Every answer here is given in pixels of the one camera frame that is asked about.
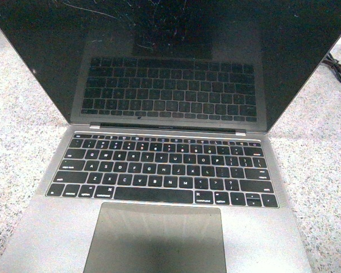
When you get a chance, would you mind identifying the black coiled cable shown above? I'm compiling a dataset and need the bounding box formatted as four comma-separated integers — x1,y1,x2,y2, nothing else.
323,52,341,86

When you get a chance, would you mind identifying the grey laptop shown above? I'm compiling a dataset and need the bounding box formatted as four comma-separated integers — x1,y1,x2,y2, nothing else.
0,1,341,272

